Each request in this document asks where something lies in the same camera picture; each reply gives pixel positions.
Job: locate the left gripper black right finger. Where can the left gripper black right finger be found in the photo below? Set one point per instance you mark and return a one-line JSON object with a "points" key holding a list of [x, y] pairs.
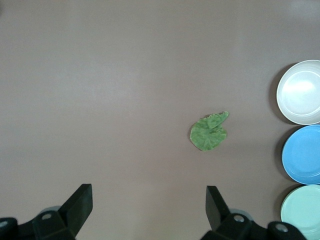
{"points": [[220, 217]]}

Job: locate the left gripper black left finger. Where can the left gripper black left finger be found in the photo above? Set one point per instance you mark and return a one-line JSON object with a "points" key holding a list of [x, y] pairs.
{"points": [[72, 215]]}

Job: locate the green lettuce leaf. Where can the green lettuce leaf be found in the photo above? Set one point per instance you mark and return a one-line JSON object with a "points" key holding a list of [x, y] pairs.
{"points": [[205, 135]]}

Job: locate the pale green round plate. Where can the pale green round plate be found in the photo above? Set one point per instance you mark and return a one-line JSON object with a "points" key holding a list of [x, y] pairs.
{"points": [[302, 210]]}

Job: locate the blue round plate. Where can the blue round plate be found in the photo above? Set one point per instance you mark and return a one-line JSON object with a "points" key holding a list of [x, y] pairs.
{"points": [[303, 155]]}

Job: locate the beige round plate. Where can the beige round plate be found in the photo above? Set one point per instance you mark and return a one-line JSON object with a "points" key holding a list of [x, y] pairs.
{"points": [[300, 92]]}

